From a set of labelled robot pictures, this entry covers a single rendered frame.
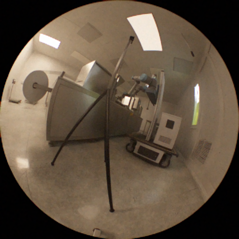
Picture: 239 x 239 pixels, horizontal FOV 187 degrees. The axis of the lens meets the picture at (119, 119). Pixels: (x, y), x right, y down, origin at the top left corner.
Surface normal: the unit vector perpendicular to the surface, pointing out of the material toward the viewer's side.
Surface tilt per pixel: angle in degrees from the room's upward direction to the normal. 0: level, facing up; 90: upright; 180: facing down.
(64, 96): 90
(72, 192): 0
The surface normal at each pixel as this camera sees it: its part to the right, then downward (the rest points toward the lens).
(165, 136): -0.55, -0.13
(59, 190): 0.29, -0.95
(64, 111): 0.82, 0.28
